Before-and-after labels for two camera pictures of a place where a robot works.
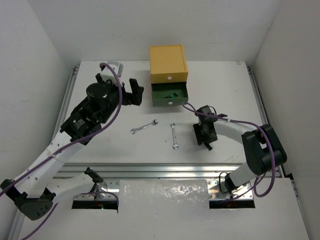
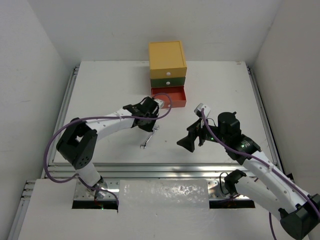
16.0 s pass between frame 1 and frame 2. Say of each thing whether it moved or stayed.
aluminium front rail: stayed
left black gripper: moved
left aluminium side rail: stayed
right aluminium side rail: stayed
